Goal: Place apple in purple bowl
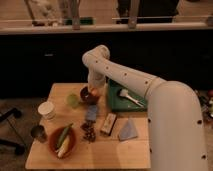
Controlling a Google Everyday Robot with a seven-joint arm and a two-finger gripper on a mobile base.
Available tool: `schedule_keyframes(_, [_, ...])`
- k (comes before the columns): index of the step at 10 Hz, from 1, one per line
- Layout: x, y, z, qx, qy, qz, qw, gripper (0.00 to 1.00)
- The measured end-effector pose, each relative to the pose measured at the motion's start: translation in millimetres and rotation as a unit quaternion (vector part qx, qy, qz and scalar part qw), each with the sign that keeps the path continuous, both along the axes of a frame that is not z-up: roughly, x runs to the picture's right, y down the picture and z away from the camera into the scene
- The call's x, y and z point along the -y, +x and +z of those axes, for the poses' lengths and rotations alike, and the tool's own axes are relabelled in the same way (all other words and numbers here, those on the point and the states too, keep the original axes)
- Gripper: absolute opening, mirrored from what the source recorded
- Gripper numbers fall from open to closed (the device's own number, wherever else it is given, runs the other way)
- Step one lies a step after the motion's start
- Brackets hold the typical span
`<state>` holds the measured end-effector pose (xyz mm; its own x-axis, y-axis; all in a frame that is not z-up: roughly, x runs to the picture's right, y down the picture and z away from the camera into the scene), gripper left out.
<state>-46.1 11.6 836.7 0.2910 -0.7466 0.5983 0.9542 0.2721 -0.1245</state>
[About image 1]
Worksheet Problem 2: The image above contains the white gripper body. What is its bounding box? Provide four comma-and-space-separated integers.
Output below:
88, 70, 106, 91

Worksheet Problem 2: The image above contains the red apple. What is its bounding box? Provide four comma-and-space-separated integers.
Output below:
90, 88, 99, 97

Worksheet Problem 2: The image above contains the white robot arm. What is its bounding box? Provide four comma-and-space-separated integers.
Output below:
82, 45, 209, 171

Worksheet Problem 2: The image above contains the purple bowl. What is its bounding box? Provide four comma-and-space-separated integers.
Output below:
80, 86, 100, 105

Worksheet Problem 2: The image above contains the red-brown bowl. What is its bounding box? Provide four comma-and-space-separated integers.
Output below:
48, 126, 76, 159

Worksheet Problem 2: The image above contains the blue sponge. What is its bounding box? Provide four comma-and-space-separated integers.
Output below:
85, 105, 98, 121

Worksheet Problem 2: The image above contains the brown rectangular box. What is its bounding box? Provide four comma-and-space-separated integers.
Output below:
100, 113, 117, 136

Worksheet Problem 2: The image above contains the bunch of dark grapes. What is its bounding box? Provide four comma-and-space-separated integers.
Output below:
81, 121, 96, 142

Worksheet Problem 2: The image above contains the white paper cup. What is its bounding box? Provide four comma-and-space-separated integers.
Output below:
37, 101, 55, 120

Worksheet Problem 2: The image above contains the green vegetable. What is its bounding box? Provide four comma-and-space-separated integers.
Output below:
56, 123, 73, 149

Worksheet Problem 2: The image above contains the yellow corn cob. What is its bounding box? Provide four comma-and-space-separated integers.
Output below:
57, 136, 70, 158

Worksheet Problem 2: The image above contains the black chair base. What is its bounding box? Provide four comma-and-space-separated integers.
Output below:
0, 107, 26, 156

